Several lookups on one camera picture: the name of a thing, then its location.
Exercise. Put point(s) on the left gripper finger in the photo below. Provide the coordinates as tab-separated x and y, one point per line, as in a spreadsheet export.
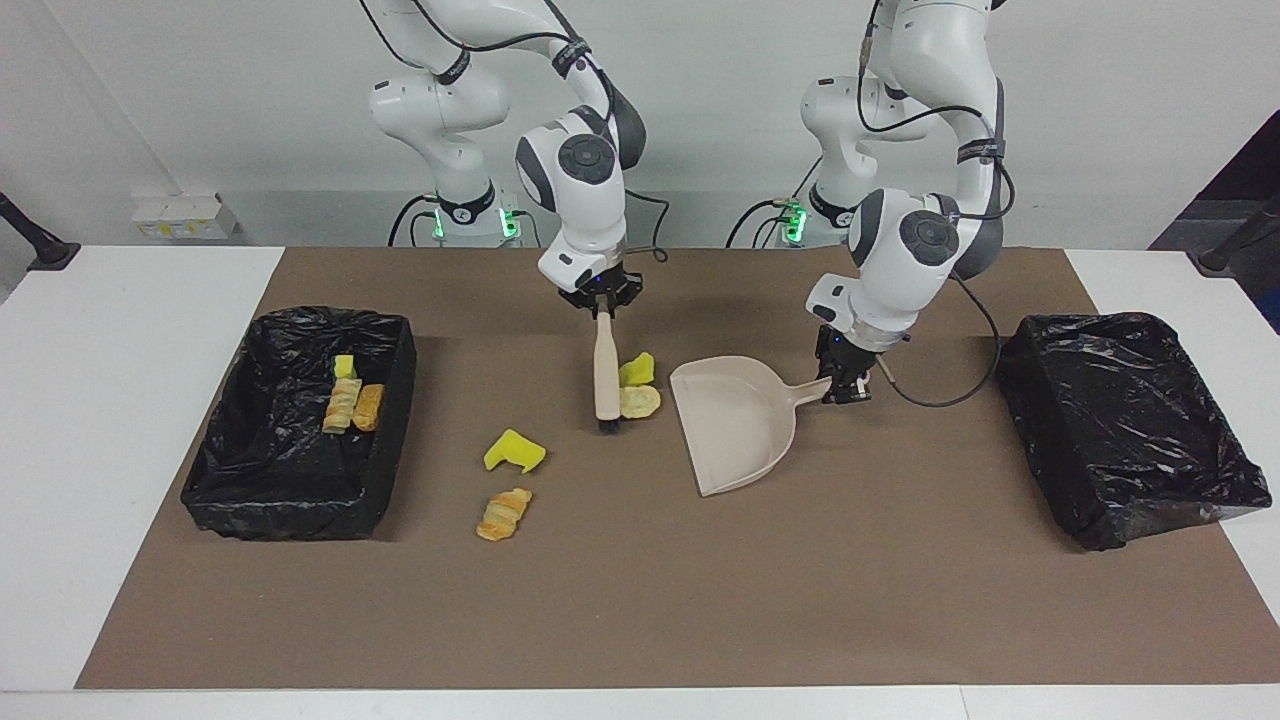
836	385
862	380

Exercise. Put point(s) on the black bag lined bin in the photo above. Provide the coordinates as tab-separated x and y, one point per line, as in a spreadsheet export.
260	470
1120	420

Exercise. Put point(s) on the golden oval bread roll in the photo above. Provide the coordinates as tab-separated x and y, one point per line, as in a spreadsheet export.
369	408

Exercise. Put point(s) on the dark background panel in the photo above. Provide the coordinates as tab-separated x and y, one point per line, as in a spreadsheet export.
1250	180

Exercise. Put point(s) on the pale round pastry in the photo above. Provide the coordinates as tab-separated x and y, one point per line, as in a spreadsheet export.
642	402

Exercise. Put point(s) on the beige plastic dustpan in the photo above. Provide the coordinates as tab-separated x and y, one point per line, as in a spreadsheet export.
735	420

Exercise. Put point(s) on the black camera stand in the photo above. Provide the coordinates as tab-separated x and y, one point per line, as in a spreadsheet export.
1225	258
45	250

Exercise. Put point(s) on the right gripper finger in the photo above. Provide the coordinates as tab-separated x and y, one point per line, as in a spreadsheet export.
626	292
578	298

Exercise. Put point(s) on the white wall socket box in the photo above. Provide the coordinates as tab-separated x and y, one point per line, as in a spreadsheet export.
185	218

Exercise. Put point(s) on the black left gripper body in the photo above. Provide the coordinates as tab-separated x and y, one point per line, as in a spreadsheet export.
840	350

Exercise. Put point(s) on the brown table mat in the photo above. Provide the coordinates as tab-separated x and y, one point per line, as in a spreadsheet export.
640	600

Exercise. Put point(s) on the small yellow green-backed sponge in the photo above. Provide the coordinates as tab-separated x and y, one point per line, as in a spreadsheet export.
345	367

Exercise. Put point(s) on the notched yellow sponge piece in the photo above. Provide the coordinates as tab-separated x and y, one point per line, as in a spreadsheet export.
512	452

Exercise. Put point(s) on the yellow sponge wedge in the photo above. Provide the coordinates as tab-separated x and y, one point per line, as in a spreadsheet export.
640	370

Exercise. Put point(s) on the beige brush black bristles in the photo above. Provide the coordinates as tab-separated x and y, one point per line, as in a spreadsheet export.
606	370

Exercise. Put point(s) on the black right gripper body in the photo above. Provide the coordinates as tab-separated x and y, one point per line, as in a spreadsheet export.
600	285

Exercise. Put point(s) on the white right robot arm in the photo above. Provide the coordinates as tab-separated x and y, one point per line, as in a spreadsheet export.
585	200

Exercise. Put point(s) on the pale ridged bread slice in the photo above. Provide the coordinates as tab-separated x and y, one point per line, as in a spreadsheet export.
342	405

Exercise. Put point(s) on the orange striped croissant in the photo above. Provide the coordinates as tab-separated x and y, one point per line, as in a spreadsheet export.
503	515

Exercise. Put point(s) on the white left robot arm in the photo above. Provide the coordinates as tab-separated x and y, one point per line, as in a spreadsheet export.
920	250

